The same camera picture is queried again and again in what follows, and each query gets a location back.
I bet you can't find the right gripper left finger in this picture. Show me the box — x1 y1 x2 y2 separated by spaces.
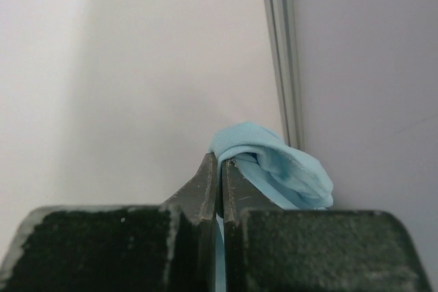
1 153 217 291

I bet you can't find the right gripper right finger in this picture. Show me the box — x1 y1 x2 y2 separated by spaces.
221 160 432 291

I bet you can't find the light blue t shirt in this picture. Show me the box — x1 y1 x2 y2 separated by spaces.
209 122 333 291

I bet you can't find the right aluminium frame post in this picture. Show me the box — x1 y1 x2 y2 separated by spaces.
264 0 305 150

